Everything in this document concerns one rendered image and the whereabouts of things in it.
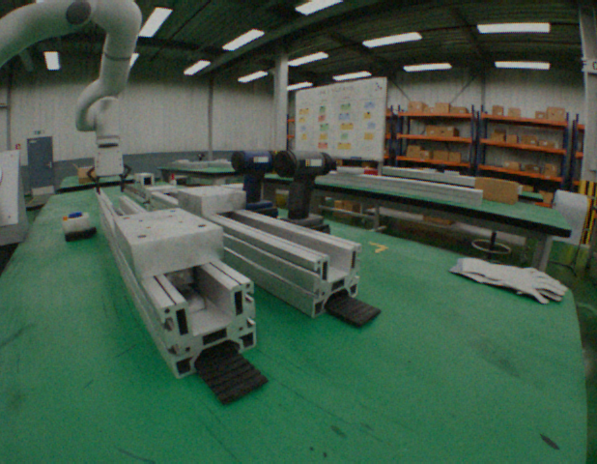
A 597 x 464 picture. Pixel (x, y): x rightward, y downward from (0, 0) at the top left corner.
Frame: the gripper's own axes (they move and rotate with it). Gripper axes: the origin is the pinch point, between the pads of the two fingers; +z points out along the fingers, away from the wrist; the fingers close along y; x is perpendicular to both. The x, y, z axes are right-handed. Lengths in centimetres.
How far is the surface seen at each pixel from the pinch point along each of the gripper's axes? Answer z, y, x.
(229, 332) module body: 7, -2, 85
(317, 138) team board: -34, -276, -169
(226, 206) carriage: 1, -20, 53
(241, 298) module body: 4, -4, 85
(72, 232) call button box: 8.3, 14.3, 20.9
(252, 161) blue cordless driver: -8, -35, 40
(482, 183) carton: -1, -204, 66
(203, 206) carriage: 0, -14, 53
